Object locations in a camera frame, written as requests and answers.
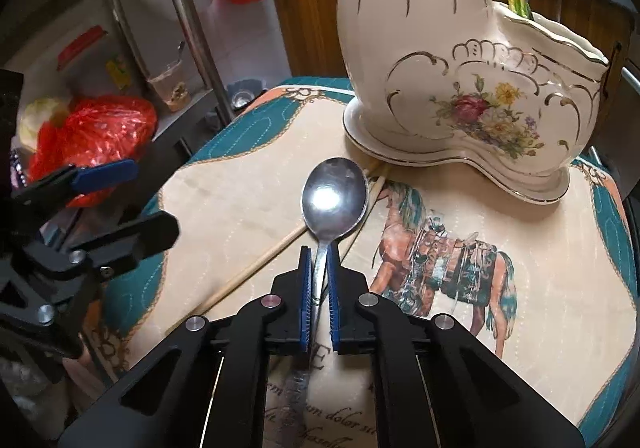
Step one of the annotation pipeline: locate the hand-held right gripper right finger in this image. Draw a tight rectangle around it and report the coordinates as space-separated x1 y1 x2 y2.
327 243 586 448

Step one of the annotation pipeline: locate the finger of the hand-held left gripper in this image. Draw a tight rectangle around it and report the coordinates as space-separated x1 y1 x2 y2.
67 211 180 283
10 159 140 209

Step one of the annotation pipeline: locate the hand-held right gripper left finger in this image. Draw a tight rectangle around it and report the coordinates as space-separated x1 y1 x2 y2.
57 245 313 448

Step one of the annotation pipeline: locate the large silver spoon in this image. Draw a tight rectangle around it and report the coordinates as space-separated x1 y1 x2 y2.
286 157 370 434

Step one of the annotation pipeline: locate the cream ceramic drip tray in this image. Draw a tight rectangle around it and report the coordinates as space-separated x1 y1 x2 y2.
342 98 571 205

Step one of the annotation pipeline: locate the cream floral ceramic utensil holder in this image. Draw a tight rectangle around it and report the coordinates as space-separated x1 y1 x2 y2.
330 0 612 181

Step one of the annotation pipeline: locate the crumpled red plastic bag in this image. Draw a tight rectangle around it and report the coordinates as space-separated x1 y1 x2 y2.
27 96 158 209

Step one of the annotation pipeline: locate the wooden chopstick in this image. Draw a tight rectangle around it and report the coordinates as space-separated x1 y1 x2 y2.
165 164 392 335

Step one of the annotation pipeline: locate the pale yellow bag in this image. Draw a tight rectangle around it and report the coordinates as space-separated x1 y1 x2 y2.
19 98 71 151

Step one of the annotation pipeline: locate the printed horse table mat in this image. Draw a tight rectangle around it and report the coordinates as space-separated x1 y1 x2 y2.
82 76 638 448

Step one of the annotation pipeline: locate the yellow packet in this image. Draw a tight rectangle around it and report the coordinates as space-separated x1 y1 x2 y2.
105 59 132 90

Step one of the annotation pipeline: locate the clear plastic drink cup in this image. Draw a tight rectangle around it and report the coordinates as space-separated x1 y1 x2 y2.
146 41 191 113

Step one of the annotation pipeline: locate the red lid plastic container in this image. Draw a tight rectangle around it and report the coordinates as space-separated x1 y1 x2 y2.
57 27 108 72

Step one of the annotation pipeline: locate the grey trash bin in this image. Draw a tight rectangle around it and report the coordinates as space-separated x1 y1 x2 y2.
226 78 266 110

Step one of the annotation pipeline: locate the white plastic bag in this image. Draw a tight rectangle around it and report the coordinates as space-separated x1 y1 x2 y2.
122 0 221 84

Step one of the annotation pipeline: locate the chrome metal shelf rack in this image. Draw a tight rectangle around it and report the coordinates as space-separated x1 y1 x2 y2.
0 0 236 159

